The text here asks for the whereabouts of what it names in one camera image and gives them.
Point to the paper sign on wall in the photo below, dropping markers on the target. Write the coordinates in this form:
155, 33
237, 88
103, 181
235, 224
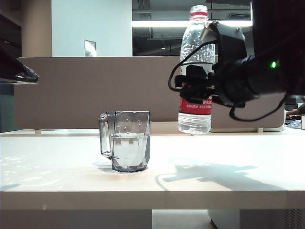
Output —
90, 48

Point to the small beige box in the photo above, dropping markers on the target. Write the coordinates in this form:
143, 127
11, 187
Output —
303, 122

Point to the brown desk partition panel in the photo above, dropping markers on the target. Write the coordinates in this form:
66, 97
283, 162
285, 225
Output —
95, 90

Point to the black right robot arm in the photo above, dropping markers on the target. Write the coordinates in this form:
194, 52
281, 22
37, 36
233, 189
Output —
281, 35

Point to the long ceiling light strip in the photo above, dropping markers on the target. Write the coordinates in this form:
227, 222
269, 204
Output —
162, 23

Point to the Nongfu Spring water bottle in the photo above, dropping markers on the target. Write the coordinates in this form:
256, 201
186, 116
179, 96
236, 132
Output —
195, 47

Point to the distant person forearm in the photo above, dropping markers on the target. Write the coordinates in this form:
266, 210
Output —
291, 112

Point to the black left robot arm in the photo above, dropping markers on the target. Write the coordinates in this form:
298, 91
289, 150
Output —
9, 66

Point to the beige partition bracket foot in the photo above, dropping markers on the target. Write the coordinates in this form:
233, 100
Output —
260, 130
38, 131

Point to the clear grey faceted mug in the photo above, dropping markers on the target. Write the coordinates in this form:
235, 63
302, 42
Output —
131, 148

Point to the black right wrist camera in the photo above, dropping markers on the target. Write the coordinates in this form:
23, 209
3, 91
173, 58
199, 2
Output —
231, 43

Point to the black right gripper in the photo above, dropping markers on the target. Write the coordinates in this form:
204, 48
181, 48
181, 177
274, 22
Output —
233, 83

